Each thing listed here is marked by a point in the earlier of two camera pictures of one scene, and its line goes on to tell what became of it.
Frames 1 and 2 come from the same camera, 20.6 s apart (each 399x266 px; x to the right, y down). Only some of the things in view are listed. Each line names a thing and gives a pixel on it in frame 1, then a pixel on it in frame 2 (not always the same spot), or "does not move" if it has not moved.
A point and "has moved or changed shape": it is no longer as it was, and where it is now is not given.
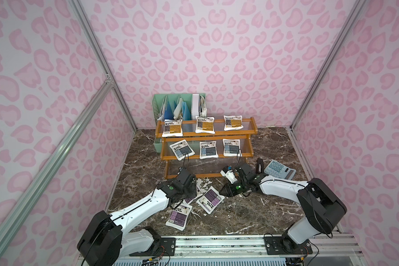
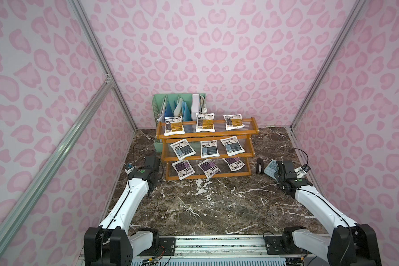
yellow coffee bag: (233, 122) does not move
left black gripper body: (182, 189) to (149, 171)
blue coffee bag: (231, 147) has moved or changed shape
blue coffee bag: (208, 149) does not move
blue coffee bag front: (180, 148) does not move
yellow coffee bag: (173, 128) does not move
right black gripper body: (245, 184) to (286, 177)
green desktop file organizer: (170, 106) does not move
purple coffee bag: (199, 193) to (184, 168)
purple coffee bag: (179, 216) to (234, 163)
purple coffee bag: (210, 200) to (209, 168)
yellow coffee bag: (205, 124) has moved or changed shape
